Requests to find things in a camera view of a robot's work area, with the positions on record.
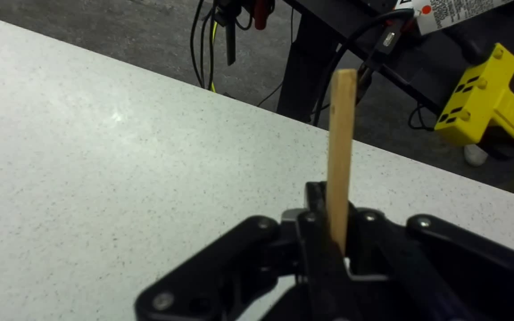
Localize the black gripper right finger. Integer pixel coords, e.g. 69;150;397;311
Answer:
344;204;514;321

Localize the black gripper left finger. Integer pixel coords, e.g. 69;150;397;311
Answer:
133;181;347;321

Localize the wooden spoon with yellow head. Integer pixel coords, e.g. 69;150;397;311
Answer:
324;68;358;255

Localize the yellow power strip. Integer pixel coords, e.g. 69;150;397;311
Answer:
433;41;514;163

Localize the white labelled box device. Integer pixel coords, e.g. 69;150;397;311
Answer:
395;0;514;38

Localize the black clamp with orange grip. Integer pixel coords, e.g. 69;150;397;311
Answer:
210;0;278;68

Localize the black cables and stand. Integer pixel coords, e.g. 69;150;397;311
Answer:
276;0;490;123

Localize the black cable bundle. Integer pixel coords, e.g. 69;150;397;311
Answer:
187;0;226;95

